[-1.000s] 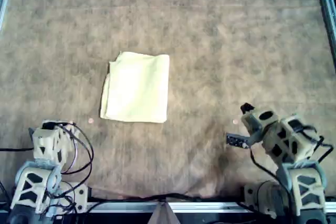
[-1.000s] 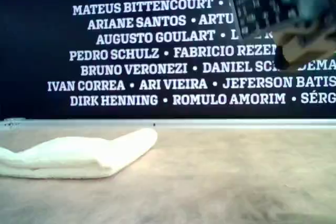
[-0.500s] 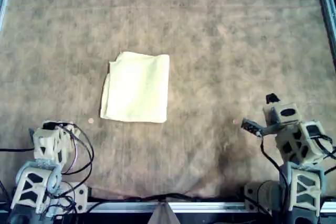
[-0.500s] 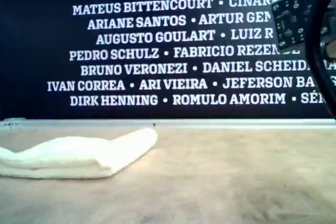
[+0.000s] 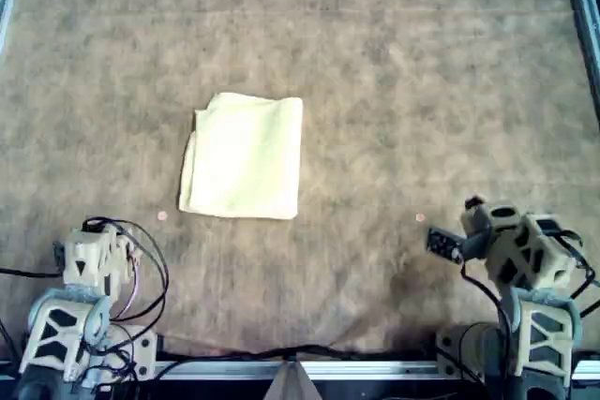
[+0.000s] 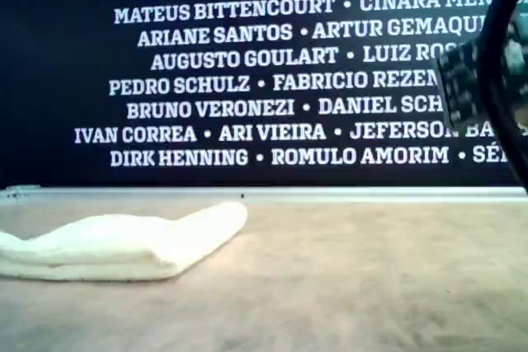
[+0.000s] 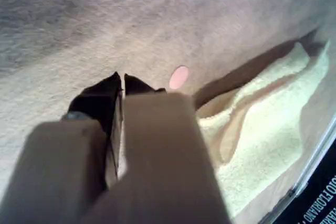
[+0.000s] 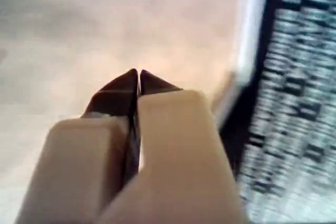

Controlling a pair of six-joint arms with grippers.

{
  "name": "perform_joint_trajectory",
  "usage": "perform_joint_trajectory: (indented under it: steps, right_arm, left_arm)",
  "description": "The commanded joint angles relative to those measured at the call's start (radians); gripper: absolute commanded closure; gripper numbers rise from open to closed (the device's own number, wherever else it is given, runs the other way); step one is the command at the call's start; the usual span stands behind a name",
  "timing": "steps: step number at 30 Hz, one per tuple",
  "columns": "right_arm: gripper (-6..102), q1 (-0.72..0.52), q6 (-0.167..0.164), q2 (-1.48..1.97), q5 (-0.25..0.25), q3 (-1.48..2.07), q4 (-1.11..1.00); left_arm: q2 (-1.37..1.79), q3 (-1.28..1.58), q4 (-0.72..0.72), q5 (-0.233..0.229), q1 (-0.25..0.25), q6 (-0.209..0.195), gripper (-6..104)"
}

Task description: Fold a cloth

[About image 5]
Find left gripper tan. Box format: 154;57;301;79
60;220;138;301

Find black camera cable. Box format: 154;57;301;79
458;257;517;373

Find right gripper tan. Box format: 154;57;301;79
461;194;578;289

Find pale yellow terry cloth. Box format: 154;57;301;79
177;91;304;222

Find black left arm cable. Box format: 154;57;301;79
0;267;65;278

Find grey camera post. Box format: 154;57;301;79
264;360;324;400

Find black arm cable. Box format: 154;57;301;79
0;267;65;278
547;229;600;319

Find grey camera bracket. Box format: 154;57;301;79
461;230;492;264

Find aluminium frame rail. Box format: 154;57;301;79
562;0;600;129
154;360;600;380
0;0;24;59

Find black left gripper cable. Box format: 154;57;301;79
86;216;170;326

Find pink left gripper cable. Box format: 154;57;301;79
114;254;142;321

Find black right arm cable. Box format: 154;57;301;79
547;229;600;319

